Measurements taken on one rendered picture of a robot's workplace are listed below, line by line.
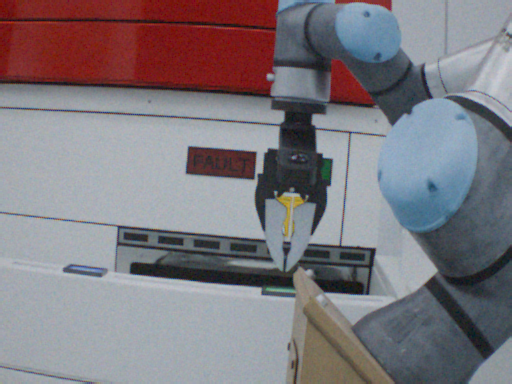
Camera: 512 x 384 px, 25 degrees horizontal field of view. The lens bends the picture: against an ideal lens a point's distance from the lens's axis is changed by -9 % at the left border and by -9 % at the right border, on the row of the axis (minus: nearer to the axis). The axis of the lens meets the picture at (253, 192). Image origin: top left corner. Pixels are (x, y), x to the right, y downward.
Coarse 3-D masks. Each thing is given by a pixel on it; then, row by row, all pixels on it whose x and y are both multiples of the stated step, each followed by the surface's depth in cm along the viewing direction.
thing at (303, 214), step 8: (296, 208) 157; (304, 208) 157; (312, 208) 157; (296, 216) 157; (304, 216) 157; (312, 216) 157; (296, 224) 157; (304, 224) 157; (296, 232) 157; (304, 232) 157; (296, 240) 157; (304, 240) 157; (296, 248) 157; (304, 248) 158; (288, 256) 157; (296, 256) 158; (288, 264) 158
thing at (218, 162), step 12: (192, 156) 216; (204, 156) 216; (216, 156) 216; (228, 156) 216; (240, 156) 216; (252, 156) 215; (192, 168) 216; (204, 168) 216; (216, 168) 216; (228, 168) 216; (240, 168) 216; (252, 168) 216
